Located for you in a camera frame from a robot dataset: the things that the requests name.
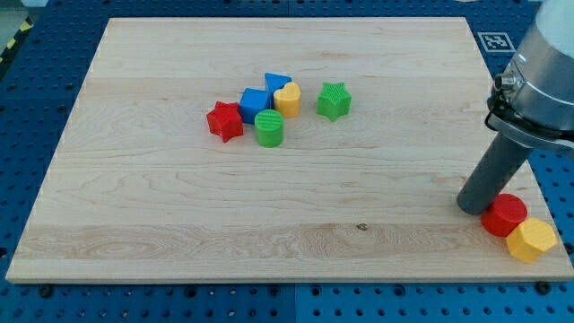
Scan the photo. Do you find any green star block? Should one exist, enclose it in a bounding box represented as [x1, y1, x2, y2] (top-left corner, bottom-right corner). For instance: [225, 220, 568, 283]
[316, 82, 352, 122]

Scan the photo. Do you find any white fiducial marker tag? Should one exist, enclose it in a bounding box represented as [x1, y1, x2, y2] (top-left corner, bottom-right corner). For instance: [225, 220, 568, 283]
[478, 31, 516, 53]

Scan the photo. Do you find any red cylinder block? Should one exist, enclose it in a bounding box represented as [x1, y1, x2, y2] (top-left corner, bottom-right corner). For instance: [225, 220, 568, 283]
[481, 193, 528, 237]

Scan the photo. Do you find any yellow heart block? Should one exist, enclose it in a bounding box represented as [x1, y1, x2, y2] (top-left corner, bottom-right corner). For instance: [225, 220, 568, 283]
[274, 82, 301, 118]

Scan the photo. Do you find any red star block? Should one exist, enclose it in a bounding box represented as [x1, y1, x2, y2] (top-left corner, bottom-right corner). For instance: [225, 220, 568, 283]
[206, 101, 244, 143]

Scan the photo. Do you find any wooden board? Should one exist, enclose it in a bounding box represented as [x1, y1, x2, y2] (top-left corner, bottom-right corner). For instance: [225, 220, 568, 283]
[6, 17, 573, 284]

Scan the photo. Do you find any blue triangle block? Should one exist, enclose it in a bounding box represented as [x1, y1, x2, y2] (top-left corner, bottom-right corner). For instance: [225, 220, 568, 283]
[264, 73, 292, 95]

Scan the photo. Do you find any green cylinder block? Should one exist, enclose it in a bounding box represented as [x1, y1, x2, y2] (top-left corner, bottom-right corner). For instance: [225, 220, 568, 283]
[255, 109, 283, 148]

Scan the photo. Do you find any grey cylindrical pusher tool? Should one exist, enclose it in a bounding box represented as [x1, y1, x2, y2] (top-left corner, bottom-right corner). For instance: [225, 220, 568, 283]
[457, 134, 533, 215]

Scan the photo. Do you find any yellow black hazard tape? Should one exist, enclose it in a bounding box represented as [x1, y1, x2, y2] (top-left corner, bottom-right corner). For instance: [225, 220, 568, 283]
[1, 17, 34, 65]

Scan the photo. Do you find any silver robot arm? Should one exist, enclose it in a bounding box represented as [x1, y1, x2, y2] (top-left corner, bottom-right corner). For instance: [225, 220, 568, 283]
[485, 0, 573, 160]

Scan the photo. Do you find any blue cube block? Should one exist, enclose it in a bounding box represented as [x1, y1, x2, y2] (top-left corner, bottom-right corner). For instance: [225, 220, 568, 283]
[239, 88, 270, 125]

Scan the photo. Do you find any yellow hexagon block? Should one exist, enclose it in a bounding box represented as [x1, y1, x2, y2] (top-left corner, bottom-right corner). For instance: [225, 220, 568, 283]
[506, 218, 558, 264]

